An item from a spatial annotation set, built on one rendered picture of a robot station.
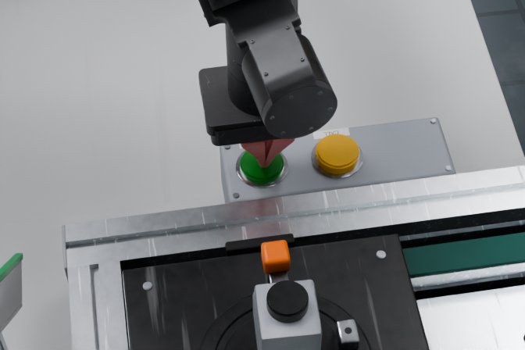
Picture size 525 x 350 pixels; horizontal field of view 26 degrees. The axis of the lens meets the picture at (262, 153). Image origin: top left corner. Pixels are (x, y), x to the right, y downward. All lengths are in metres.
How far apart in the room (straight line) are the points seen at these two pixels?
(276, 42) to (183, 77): 0.43
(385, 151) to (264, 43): 0.27
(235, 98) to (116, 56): 0.36
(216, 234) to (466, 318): 0.23
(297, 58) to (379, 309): 0.25
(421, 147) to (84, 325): 0.35
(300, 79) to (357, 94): 0.42
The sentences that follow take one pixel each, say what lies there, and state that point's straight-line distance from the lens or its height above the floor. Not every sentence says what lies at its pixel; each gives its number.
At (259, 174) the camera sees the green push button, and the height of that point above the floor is 0.97.
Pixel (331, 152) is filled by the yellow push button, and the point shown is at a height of 0.97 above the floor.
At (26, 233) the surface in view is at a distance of 1.14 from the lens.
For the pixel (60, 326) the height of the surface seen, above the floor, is 0.86.
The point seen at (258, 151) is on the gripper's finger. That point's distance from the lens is 0.98.
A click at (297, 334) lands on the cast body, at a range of 0.81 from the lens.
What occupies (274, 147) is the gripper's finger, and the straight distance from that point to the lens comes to 0.97.
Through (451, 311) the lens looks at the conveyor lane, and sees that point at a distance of 1.02.
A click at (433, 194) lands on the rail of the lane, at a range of 1.04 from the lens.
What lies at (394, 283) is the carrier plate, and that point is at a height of 0.97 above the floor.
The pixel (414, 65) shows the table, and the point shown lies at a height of 0.86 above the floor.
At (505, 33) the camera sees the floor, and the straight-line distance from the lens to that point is 2.52.
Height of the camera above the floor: 1.80
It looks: 53 degrees down
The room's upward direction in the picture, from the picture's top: straight up
